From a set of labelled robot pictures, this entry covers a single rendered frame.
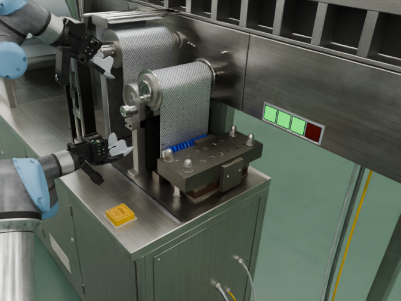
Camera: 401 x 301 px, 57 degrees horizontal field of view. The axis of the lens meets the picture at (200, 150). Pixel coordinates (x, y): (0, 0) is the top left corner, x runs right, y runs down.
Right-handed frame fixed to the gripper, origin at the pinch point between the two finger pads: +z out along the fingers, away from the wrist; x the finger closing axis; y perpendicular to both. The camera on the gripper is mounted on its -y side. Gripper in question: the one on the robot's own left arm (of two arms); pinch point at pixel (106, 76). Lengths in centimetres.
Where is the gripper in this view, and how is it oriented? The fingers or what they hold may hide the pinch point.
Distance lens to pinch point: 121.3
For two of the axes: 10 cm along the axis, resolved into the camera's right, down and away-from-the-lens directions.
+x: -6.6, -4.0, 6.4
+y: 5.2, -8.6, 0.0
